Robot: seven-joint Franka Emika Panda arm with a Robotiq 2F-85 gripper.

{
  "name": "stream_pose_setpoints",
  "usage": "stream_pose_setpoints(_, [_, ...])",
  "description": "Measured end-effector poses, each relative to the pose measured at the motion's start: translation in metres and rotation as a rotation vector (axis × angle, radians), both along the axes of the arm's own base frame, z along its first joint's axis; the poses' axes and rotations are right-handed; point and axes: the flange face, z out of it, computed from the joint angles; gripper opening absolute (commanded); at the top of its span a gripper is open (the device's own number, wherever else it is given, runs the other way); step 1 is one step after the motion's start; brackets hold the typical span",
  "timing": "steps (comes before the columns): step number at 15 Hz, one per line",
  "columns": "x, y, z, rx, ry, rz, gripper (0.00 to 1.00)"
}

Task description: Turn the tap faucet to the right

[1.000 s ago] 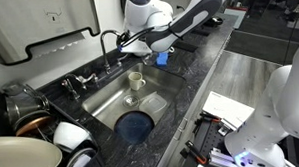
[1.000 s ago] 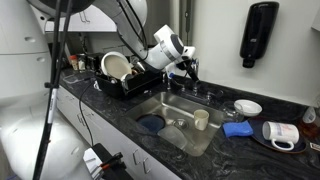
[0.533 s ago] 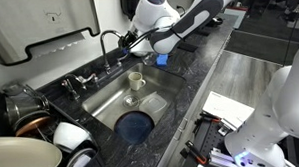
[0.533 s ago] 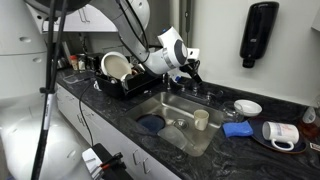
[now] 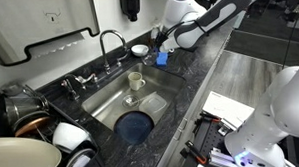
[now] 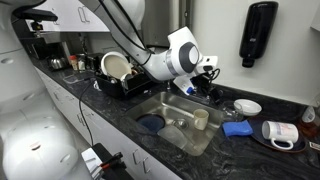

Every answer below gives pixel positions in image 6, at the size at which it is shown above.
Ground blue ceramic bowl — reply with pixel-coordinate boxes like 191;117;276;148
135;113;166;134

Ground white wall box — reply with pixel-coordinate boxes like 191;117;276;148
309;0;320;33

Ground white rounded machine housing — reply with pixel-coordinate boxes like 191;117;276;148
0;0;83;180

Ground metal sink drain strainer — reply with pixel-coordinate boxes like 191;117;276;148
172;118;189;131

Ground red lid spice jar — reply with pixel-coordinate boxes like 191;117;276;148
68;54;79;71

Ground clear glass bowl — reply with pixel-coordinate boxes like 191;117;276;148
220;100;245;123

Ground white printed mug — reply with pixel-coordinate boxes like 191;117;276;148
261;120;300;151

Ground black wall soap dispenser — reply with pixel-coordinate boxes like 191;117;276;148
238;0;279;69

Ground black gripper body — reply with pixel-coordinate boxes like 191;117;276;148
191;71;216;95

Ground chrome faucet base plate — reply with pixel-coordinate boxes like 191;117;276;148
181;93;214;105

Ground dark plate with orange rim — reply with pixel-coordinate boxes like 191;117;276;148
248;115;308;154

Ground black dish rack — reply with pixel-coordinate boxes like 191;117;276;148
94;68;155;100

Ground black power cable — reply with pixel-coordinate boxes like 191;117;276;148
78;79;98;148

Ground white ceramic bowl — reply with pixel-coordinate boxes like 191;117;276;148
233;98;263;117

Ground silver kettle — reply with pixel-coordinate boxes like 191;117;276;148
48;56;70;71

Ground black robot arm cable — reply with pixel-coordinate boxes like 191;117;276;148
98;0;155;66

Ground cream mug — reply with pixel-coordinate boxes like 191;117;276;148
193;108;210;131

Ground clear dish soap bottle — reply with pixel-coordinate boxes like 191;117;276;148
298;105;320;139

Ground black mounted camera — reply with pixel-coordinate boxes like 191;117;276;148
12;7;60;32

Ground clear plastic lid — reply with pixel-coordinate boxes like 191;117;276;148
62;73;88;85

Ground white lower cabinets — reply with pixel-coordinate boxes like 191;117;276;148
34;66;183;180

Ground white round plate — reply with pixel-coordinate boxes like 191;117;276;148
100;51;134;82

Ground clear spice jar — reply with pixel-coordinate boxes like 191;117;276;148
77;53;87;71

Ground black stand with red clip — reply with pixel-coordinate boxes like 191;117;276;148
90;142;135;180

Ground blue sponge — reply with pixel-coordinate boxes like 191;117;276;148
222;119;254;138

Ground clear plastic food container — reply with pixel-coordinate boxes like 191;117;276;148
156;124;188;150

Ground black coffee machine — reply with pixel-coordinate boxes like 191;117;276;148
23;35;69;62

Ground stainless steel sink basin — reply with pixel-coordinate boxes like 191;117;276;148
125;91;225;157

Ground white upper cabinet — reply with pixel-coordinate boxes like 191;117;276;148
25;0;111;33

